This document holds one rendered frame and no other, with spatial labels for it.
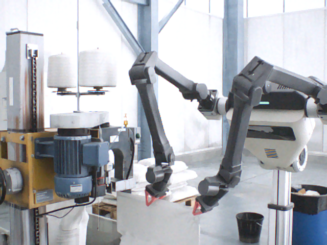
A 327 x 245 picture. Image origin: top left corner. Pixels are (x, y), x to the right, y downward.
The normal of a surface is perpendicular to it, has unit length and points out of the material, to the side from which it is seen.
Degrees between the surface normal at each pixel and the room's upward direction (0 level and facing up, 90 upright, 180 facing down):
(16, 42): 90
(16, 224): 90
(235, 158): 113
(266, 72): 117
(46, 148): 90
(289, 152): 130
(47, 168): 90
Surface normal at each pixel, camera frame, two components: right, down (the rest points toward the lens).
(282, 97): -0.49, 0.67
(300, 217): -0.61, 0.09
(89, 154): -0.27, 0.05
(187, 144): 0.76, 0.04
